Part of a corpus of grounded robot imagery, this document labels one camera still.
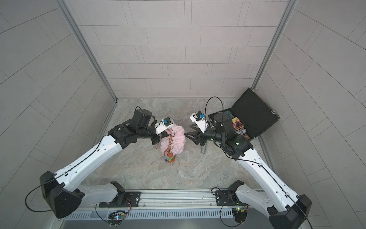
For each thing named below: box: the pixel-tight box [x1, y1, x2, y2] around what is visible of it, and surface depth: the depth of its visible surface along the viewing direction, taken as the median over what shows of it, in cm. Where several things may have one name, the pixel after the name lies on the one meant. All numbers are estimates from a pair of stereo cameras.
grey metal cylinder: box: [201, 145, 206, 155], surface depth 89 cm
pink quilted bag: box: [160, 124, 186, 156], surface depth 68 cm
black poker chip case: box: [208, 87, 281, 140], surface depth 96 cm
